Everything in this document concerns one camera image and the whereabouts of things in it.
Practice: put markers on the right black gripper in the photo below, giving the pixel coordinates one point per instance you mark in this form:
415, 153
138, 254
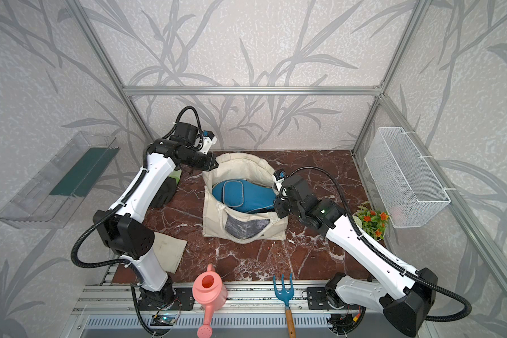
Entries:
278, 208

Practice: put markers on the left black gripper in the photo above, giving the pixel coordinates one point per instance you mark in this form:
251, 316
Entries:
208, 165

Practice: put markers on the beige canvas tote bag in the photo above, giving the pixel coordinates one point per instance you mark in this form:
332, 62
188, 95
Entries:
221, 221

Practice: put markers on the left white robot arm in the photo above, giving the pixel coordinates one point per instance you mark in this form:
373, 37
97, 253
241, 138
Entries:
121, 227

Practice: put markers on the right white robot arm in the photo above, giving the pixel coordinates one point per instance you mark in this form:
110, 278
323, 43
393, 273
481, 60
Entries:
406, 296

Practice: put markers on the black and green work glove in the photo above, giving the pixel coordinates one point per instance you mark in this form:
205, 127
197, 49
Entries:
167, 190

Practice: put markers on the potted flower plant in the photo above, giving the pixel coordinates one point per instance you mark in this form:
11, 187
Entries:
373, 222

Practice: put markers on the blue hand rake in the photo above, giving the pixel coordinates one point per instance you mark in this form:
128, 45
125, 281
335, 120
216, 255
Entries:
286, 294

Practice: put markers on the beige gardening glove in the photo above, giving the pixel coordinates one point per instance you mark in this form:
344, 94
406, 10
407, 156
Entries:
169, 251

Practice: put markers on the pink watering can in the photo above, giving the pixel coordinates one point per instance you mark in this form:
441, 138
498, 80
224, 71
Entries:
210, 292

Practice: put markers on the clear plastic shelf tray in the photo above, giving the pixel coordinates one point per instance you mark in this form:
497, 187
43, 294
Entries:
50, 199

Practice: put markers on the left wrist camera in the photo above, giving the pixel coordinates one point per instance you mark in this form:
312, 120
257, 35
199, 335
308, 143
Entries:
208, 140

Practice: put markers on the white wire basket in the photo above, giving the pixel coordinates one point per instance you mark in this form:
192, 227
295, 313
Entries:
410, 191

